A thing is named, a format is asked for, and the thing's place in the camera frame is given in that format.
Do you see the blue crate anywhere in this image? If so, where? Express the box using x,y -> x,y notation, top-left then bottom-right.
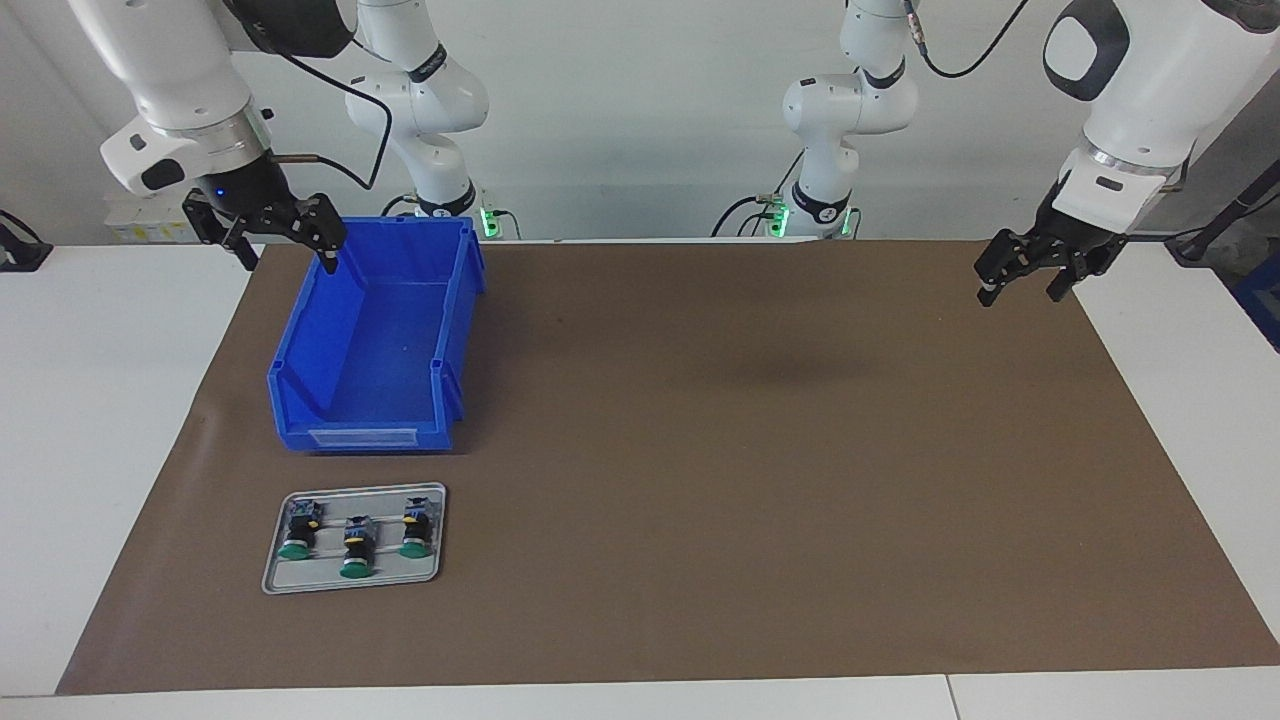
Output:
1232,250 -> 1280,353

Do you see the grey metal tray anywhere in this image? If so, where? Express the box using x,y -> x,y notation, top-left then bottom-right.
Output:
261,482 -> 448,596

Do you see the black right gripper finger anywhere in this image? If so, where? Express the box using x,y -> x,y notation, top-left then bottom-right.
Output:
265,193 -> 348,274
183,195 -> 261,271

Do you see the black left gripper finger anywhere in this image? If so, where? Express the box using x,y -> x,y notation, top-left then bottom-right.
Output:
1046,245 -> 1113,303
975,228 -> 1041,307

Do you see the blue plastic storage bin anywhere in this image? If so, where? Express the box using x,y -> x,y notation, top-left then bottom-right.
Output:
267,215 -> 488,456

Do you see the white wall box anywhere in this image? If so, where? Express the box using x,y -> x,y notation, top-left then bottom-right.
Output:
105,195 -> 191,244

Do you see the black base cable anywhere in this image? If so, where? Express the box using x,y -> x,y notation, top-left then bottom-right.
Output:
712,150 -> 806,239

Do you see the green push button switch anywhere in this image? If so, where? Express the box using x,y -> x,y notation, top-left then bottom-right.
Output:
397,496 -> 438,559
277,498 -> 324,561
338,514 -> 379,580

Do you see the black clamp mount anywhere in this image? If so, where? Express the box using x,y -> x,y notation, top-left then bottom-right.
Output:
0,208 -> 53,273

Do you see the brown table mat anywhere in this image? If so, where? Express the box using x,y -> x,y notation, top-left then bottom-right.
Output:
55,238 -> 1280,696

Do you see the black stand pole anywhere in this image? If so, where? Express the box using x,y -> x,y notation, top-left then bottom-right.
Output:
1165,160 -> 1280,266

